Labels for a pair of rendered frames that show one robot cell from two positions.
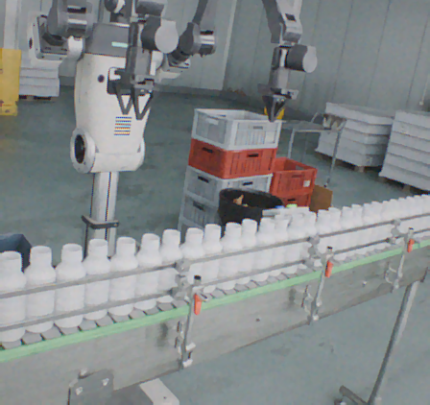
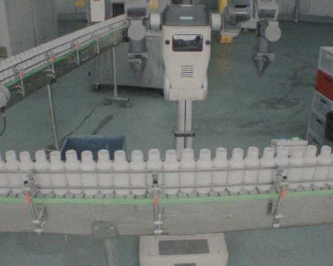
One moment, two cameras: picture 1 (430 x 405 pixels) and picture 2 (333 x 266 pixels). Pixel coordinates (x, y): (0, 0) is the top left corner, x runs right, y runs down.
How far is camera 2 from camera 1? 0.70 m
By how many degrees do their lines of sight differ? 38
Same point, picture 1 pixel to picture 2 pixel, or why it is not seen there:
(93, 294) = (101, 180)
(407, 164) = not seen: outside the picture
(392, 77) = not seen: outside the picture
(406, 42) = not seen: outside the picture
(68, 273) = (83, 166)
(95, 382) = (104, 227)
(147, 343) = (136, 213)
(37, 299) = (69, 177)
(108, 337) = (109, 204)
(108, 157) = (179, 92)
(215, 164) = (331, 90)
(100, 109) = (169, 61)
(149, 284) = (135, 180)
